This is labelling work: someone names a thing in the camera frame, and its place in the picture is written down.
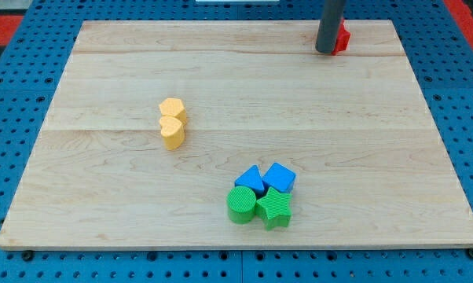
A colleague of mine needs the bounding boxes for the grey cylindrical robot arm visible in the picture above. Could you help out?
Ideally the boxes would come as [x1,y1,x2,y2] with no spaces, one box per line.
[315,0,347,53]

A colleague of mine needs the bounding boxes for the yellow heart block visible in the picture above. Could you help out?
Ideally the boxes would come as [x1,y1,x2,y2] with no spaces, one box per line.
[159,116,185,150]

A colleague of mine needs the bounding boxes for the blue triangle block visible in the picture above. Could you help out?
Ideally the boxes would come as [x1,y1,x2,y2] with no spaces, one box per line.
[234,165,266,197]

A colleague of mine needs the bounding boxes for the blue cube block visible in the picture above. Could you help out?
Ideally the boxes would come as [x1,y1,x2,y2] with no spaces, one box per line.
[262,163,296,193]

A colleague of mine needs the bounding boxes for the green cylinder block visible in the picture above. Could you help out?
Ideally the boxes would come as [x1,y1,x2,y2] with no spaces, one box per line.
[226,186,257,224]

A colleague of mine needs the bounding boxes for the yellow pentagon block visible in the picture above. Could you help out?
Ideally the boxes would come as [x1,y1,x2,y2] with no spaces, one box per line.
[159,97,188,125]

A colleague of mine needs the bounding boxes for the green star block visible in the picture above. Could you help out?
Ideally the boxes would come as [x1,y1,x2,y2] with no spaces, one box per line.
[255,187,292,230]

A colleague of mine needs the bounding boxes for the wooden board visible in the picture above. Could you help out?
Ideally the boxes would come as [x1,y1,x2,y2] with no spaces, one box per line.
[0,20,473,251]

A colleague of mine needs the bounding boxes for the red block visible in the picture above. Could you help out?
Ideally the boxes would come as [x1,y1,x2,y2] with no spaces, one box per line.
[331,18,351,56]

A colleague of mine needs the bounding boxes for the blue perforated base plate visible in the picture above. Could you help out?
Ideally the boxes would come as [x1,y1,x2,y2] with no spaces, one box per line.
[0,1,473,282]

